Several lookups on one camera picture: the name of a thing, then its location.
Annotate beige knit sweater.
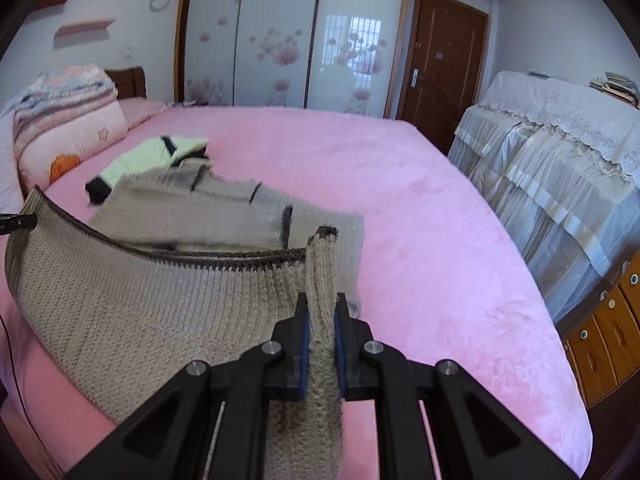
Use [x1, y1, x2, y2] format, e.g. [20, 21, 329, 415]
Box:
[4, 166, 364, 479]

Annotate pink cartoon quilt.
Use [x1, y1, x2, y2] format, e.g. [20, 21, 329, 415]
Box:
[1, 64, 128, 212]

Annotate pink pillow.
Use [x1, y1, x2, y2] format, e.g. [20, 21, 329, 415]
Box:
[119, 96, 167, 130]

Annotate light green folded garment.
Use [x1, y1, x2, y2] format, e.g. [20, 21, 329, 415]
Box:
[85, 136, 208, 205]

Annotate wooden headboard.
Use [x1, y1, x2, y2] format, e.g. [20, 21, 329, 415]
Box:
[105, 67, 146, 100]

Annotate wooden chest of drawers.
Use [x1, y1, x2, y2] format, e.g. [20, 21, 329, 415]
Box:
[563, 255, 640, 408]

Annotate brown wooden door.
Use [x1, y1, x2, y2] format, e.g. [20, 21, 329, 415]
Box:
[396, 0, 489, 154]

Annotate floral sliding wardrobe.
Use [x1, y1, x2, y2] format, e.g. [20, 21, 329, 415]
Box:
[174, 0, 408, 118]

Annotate pink wall shelf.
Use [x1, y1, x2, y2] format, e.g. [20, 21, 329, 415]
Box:
[54, 18, 116, 38]

